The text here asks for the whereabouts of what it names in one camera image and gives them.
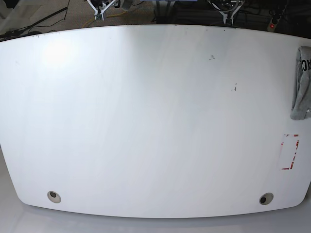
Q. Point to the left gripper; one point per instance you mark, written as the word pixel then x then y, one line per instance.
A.
pixel 226 7

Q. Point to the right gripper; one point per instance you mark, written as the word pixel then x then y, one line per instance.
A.
pixel 100 6

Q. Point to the grey Hugging Face T-shirt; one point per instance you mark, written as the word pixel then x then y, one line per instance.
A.
pixel 301 104

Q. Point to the red tape rectangle marker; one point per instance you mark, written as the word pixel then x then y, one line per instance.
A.
pixel 288 151

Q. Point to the right table grommet hole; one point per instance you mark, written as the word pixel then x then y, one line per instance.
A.
pixel 266 198

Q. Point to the table grommet hole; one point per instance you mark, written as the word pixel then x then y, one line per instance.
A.
pixel 266 198
pixel 53 197

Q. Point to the left table grommet hole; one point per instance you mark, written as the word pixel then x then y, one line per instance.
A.
pixel 53 197

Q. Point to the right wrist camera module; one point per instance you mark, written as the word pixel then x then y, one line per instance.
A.
pixel 99 16

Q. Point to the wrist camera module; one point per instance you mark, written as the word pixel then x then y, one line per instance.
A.
pixel 227 20
pixel 99 16

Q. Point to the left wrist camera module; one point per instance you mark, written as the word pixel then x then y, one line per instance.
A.
pixel 227 20

